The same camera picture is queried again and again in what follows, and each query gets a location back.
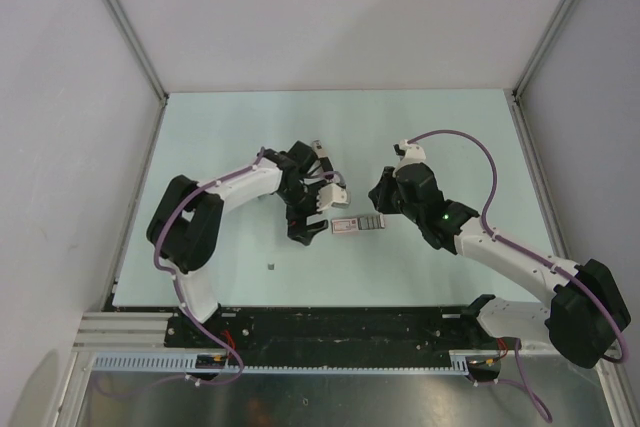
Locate beige black stapler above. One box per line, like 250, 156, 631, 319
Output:
309, 140, 334, 181

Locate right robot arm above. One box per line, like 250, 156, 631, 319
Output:
368, 162, 631, 368

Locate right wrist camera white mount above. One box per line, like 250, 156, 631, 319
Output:
394, 140, 426, 169

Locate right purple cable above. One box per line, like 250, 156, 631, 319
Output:
407, 129, 632, 423

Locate red white staple box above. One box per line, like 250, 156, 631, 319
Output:
331, 214, 386, 235

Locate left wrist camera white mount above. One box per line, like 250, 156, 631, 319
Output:
316, 182, 351, 212

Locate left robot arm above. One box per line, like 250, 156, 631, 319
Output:
146, 141, 338, 347

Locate aluminium frame rail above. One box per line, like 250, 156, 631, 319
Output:
72, 311, 621, 352

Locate aluminium corner post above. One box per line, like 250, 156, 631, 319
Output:
511, 0, 580, 101
101, 0, 168, 104

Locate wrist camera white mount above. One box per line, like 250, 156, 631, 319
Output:
394, 140, 426, 169
316, 182, 351, 212

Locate right aluminium corner post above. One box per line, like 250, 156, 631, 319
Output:
511, 0, 580, 101

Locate grey slotted cable duct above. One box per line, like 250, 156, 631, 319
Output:
88, 349, 471, 376

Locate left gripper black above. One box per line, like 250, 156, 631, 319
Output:
278, 180, 329, 245

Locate left aluminium corner post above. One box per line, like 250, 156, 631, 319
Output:
101, 0, 168, 104

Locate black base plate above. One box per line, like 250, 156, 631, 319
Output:
164, 306, 501, 369

